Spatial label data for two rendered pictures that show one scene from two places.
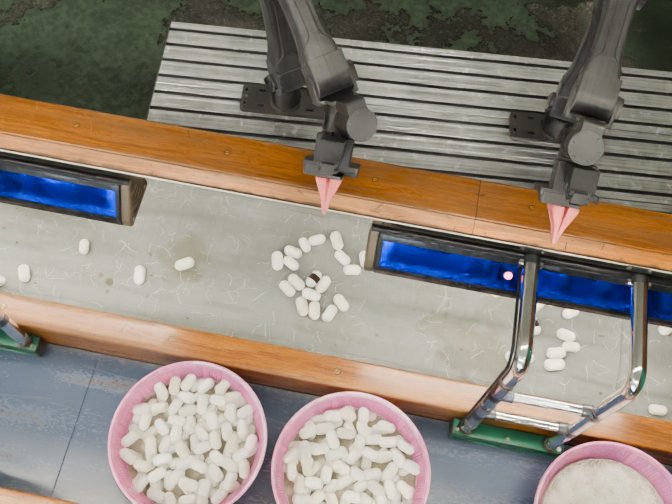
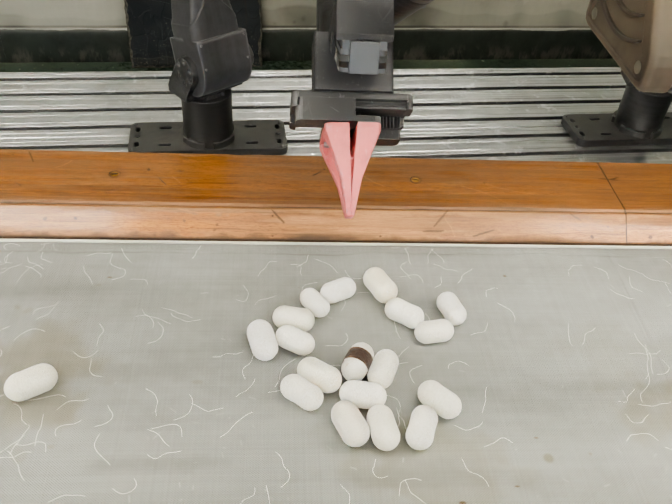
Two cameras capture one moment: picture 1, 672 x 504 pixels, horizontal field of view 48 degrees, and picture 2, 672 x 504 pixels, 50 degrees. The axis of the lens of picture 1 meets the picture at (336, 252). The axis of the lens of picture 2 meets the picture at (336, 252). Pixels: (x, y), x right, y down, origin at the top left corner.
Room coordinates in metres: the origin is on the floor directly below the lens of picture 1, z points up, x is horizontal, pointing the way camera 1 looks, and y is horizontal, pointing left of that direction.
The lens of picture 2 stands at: (0.20, 0.15, 1.19)
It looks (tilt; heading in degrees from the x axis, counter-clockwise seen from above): 41 degrees down; 346
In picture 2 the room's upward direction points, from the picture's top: 5 degrees clockwise
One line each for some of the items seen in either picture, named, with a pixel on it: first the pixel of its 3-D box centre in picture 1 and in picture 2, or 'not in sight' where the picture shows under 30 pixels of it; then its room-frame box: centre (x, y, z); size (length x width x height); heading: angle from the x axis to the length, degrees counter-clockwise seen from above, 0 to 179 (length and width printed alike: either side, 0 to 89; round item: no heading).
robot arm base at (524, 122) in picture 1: (559, 120); (643, 107); (0.98, -0.46, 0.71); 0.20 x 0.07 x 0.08; 88
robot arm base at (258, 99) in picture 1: (285, 92); (207, 115); (1.00, 0.14, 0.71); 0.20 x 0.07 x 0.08; 88
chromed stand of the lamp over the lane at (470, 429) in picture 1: (539, 364); not in sight; (0.37, -0.34, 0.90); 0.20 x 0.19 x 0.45; 83
